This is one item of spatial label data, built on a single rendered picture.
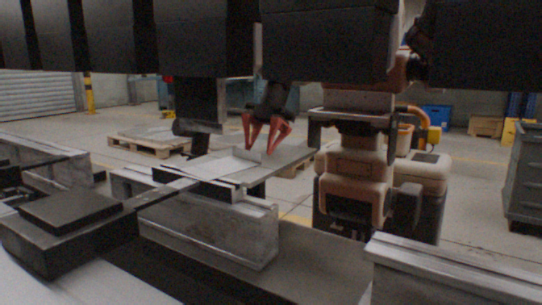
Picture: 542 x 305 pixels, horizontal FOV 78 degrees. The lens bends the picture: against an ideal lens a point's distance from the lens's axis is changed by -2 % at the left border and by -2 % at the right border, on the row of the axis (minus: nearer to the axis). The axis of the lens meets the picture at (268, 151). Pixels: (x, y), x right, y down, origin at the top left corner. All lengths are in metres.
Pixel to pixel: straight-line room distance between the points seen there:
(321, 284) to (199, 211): 0.23
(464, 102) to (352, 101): 5.82
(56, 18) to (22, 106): 7.51
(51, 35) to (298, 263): 0.68
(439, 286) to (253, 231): 0.26
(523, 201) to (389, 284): 2.49
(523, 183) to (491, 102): 4.09
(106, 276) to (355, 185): 0.90
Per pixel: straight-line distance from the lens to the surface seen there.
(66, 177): 0.98
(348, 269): 0.59
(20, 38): 1.01
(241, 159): 0.70
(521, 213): 2.96
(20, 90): 8.31
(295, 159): 0.70
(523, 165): 2.86
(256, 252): 0.56
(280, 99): 0.74
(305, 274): 0.57
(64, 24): 0.82
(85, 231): 0.43
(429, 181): 1.41
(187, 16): 0.54
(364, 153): 1.18
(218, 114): 0.55
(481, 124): 6.16
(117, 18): 0.67
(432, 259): 0.48
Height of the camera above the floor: 1.20
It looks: 16 degrees down
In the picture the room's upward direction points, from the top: straight up
